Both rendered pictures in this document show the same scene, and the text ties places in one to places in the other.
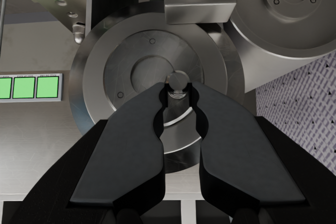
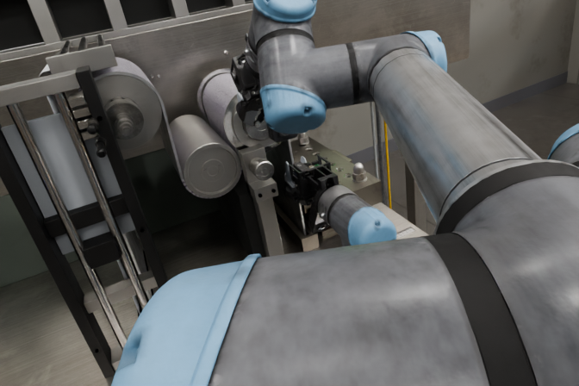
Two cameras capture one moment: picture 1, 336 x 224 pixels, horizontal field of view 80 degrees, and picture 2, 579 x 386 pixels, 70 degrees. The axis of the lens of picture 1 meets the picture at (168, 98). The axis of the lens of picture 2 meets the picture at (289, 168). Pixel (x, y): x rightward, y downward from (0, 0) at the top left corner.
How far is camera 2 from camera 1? 0.71 m
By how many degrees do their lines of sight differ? 24
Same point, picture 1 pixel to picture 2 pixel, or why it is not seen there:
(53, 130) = not seen: hidden behind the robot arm
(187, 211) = (181, 5)
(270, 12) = (219, 160)
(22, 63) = not seen: hidden behind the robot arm
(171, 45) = (258, 135)
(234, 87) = (228, 127)
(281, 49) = (214, 146)
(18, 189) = not seen: outside the picture
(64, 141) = not seen: hidden behind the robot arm
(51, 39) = (353, 127)
